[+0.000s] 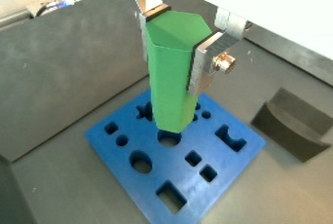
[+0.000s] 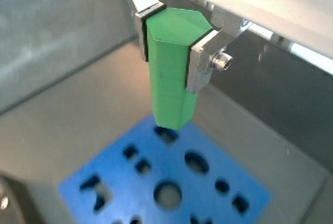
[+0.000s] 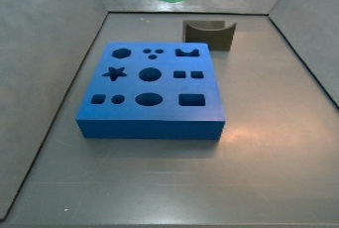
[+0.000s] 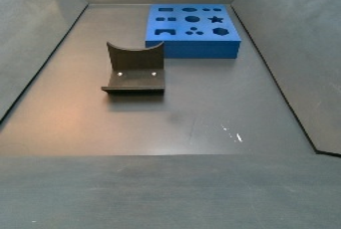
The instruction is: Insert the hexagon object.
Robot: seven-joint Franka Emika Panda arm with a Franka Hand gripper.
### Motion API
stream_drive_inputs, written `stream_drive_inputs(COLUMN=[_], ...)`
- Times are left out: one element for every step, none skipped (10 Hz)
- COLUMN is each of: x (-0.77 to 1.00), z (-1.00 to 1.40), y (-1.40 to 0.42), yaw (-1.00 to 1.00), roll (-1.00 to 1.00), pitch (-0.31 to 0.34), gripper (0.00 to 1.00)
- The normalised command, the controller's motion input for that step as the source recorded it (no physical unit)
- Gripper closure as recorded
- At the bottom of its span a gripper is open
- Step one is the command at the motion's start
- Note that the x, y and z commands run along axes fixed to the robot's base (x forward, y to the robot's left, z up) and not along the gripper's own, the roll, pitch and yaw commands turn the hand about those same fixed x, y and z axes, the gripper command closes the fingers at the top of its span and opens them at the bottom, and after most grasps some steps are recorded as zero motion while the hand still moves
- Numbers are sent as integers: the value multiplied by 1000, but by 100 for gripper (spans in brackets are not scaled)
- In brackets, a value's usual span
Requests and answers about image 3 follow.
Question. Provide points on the blue shape sorter block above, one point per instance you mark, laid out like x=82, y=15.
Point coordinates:
x=152, y=91

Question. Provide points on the dark curved holder block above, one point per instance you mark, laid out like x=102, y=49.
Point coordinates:
x=212, y=33

